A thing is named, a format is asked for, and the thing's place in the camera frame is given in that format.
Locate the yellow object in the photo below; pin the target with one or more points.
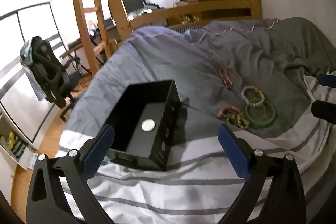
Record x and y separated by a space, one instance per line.
11 140

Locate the wooden ladder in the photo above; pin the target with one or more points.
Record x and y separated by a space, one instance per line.
86 11

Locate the dark small desk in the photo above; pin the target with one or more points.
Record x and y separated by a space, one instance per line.
69 51

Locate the white bathroom scale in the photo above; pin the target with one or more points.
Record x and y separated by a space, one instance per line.
28 160

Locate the grey green blanket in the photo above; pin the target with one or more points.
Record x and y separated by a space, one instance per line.
302 50

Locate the white open shelf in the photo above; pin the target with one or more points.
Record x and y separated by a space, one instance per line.
5 121

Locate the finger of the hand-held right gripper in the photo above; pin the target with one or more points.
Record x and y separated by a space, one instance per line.
326 80
324 111

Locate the black computer monitor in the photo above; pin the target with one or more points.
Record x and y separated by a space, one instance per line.
132 2

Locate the blue grey quilt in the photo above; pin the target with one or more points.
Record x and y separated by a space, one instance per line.
157 61

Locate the black office chair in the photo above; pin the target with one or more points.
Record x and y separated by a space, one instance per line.
50 74

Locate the white striped bed sheet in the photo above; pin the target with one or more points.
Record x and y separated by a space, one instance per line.
170 195

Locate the white sliding door wardrobe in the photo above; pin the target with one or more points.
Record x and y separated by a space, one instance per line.
31 24

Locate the denim jacket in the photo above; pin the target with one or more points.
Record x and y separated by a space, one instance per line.
34 82

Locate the white round disc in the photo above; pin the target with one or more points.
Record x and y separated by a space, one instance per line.
148 125

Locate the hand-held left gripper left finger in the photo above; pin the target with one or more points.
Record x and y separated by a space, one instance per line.
97 155

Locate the green jade bangle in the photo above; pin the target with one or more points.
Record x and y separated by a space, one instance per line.
260 122

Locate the laptop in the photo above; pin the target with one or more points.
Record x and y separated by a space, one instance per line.
109 23

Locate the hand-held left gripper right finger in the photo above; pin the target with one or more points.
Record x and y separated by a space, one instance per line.
233 150

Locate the black box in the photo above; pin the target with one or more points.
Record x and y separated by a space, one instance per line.
147 94

